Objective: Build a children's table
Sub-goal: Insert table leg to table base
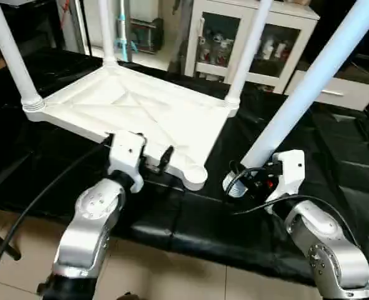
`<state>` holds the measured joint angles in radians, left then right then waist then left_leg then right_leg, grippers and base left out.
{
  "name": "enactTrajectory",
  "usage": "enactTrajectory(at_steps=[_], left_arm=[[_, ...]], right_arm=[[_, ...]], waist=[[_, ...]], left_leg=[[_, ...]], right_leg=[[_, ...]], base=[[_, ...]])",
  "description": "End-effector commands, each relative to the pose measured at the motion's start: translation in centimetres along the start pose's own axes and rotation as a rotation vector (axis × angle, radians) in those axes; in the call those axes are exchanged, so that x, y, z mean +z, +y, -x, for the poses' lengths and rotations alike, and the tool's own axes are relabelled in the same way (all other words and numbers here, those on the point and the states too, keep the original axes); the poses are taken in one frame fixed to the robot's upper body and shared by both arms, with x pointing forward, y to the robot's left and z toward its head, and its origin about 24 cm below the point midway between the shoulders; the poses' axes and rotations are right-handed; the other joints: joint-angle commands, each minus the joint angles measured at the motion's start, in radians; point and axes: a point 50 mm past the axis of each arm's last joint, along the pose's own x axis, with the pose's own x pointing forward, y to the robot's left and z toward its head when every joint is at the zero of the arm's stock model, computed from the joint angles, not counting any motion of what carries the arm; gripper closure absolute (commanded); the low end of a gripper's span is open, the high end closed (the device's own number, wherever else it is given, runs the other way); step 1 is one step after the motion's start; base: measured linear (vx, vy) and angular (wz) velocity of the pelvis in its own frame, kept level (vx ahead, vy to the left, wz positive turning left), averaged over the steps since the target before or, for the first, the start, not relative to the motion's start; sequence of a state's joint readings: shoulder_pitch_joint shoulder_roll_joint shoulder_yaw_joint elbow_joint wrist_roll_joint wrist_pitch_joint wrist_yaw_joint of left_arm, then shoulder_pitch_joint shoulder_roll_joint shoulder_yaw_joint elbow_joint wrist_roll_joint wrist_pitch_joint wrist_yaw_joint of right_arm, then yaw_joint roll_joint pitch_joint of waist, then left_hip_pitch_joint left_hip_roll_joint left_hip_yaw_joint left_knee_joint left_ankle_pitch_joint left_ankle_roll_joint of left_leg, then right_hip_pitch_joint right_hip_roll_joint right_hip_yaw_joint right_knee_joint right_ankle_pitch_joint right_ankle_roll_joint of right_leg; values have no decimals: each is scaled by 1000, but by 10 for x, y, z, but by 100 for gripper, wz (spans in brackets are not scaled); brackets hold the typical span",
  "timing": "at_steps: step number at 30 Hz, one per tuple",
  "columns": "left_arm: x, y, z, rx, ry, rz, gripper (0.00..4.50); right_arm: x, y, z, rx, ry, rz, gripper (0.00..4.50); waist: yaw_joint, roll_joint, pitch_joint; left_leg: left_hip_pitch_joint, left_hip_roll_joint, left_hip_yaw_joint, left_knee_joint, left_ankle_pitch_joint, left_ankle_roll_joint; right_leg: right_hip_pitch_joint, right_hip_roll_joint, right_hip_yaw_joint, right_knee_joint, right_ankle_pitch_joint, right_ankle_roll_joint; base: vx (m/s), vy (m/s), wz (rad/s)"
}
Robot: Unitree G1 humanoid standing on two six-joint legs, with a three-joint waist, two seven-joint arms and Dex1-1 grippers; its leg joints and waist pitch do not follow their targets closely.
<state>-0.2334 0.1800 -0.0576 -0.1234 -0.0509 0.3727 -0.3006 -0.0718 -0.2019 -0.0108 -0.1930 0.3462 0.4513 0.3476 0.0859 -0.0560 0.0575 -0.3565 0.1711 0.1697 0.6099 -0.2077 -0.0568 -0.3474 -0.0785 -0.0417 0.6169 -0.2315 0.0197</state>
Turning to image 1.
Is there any white plastic table top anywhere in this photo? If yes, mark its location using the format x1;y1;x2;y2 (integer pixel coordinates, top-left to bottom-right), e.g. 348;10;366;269
23;62;241;191

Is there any black work mat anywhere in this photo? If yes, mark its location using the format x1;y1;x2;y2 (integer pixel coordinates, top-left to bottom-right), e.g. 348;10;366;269
0;47;369;288

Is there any white drawer unit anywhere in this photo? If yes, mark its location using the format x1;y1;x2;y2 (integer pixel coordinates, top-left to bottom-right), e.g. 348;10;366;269
285;70;369;112

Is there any white glass door cabinet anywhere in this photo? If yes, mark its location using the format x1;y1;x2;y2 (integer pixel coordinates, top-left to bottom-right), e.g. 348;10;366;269
184;0;320;94

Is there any light blue stand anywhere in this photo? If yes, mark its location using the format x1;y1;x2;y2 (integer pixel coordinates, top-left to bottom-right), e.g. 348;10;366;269
112;0;139;62

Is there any black metal support strut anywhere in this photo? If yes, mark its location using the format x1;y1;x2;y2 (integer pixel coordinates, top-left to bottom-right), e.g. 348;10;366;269
0;222;21;261

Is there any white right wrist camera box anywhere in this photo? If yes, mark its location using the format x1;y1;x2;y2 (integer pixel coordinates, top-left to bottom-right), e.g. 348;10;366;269
265;150;305;213

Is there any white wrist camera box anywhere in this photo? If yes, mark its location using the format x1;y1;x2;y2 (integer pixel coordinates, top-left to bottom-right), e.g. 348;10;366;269
265;150;305;213
107;131;147;188

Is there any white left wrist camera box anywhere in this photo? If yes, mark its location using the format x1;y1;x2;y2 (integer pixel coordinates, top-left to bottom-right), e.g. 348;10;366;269
107;131;147;188

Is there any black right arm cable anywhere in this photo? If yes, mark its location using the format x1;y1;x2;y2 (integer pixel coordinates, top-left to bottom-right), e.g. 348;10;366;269
225;166;360;246

